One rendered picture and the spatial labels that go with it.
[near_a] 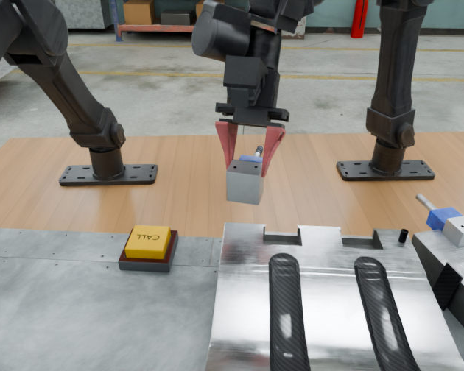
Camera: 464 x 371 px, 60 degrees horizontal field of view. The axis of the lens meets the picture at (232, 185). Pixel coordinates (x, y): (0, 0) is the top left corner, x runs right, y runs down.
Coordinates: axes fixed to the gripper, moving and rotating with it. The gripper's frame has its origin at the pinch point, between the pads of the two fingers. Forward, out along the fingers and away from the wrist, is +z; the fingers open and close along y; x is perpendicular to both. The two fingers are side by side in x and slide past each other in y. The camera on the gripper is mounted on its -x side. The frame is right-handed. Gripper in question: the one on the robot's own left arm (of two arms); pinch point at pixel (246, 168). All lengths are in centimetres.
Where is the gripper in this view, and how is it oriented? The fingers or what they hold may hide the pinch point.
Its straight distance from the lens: 60.1
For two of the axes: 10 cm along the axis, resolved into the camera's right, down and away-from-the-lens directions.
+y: 9.7, 1.4, -2.2
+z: -1.2, 9.9, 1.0
